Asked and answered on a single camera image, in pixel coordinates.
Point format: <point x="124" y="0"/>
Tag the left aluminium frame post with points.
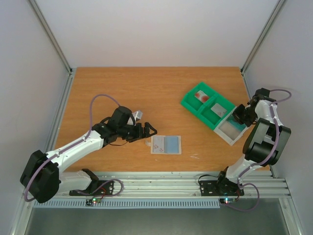
<point x="42" y="20"/>

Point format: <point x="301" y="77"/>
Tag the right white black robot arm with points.
<point x="263" y="146"/>

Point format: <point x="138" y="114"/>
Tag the green plastic sorting tray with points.
<point x="203" y="110"/>

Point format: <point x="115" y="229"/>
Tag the grey card in tray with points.
<point x="219" y="110"/>

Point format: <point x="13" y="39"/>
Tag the teal card in tray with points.
<point x="232" y="121"/>

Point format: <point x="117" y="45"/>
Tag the grey slotted cable duct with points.
<point x="111" y="203"/>

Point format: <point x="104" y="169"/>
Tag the right small circuit board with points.
<point x="227" y="200"/>

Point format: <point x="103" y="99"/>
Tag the small circuit board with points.
<point x="93" y="201"/>
<point x="227" y="200"/>

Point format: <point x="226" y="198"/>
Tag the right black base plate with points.
<point x="215" y="188"/>

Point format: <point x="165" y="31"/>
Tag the aluminium frame post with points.
<point x="264" y="32"/>
<point x="42" y="20"/>

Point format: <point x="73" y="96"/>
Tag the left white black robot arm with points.
<point x="44" y="175"/>

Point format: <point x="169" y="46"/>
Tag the right aluminium frame post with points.
<point x="264" y="32"/>

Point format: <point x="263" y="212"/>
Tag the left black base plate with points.
<point x="105" y="188"/>

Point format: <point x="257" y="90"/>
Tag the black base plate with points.
<point x="215" y="188"/>
<point x="105" y="188"/>

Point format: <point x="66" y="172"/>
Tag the beige card holder wallet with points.
<point x="172" y="145"/>

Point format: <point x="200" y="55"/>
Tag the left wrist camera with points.
<point x="135" y="117"/>

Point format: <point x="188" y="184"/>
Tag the aluminium rail frame front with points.
<point x="184" y="184"/>

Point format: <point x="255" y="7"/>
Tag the left small circuit board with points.
<point x="93" y="201"/>

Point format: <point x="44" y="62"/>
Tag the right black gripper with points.
<point x="241" y="115"/>

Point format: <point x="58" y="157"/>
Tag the red white card in tray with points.
<point x="201" y="96"/>

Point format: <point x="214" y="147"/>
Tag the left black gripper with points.
<point x="146" y="131"/>

